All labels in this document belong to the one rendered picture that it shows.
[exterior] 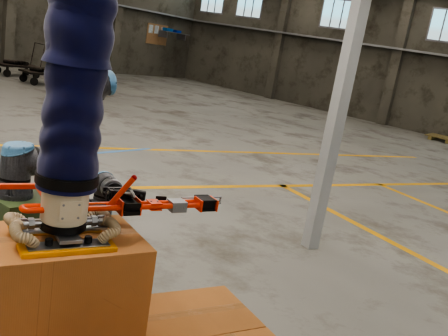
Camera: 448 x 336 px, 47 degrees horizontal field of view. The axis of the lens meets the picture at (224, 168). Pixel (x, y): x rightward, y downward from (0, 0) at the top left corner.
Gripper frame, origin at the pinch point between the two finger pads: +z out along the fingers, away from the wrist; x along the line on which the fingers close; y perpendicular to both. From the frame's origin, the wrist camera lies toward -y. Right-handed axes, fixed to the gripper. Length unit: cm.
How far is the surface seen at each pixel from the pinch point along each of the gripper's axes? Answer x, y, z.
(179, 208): -0.8, -18.7, 2.6
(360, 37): 91, -250, -158
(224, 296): -53, -57, -11
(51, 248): -10.5, 34.0, 12.8
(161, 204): 1.2, -10.6, 2.8
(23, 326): -36, 42, 18
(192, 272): -105, -109, -139
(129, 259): -15.0, 6.3, 16.8
